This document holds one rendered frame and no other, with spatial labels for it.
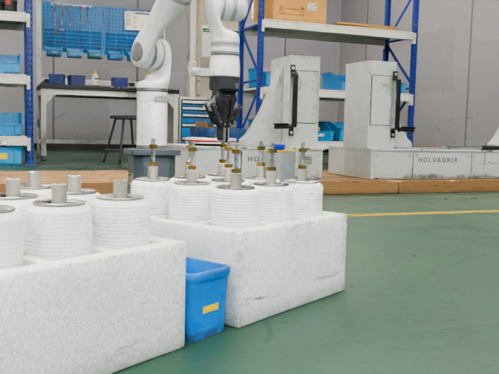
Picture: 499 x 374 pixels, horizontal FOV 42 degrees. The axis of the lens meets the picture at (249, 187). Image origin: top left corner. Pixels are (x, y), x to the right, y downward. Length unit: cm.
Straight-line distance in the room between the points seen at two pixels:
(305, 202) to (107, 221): 54
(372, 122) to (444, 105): 475
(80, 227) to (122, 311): 14
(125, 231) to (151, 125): 94
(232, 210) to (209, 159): 233
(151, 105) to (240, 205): 77
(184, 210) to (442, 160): 312
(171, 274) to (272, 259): 27
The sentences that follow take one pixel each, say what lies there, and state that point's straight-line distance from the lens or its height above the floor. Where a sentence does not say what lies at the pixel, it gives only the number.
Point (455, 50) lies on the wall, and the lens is 869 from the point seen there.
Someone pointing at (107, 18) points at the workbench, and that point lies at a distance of 753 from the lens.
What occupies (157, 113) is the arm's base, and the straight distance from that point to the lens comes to 195.
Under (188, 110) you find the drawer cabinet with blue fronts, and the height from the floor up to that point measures 54.
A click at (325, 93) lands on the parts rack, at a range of 680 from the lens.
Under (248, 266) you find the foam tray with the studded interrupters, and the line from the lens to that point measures 121.
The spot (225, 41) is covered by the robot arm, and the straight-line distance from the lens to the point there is 159.
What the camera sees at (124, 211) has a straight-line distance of 103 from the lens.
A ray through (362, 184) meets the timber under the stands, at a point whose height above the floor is 6.
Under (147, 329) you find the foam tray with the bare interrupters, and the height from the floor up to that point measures 5.
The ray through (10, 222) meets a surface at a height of 24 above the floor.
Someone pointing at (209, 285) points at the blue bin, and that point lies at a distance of 115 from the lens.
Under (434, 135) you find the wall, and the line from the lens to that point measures 889.
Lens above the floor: 37
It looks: 5 degrees down
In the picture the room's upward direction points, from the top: 1 degrees clockwise
